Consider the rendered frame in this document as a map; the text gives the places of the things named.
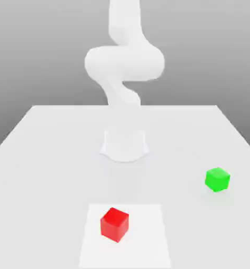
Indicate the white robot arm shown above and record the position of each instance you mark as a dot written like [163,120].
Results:
[124,63]

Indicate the small green cube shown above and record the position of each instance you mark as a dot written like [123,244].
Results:
[217,179]

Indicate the small red cube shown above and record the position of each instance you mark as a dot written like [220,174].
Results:
[114,224]

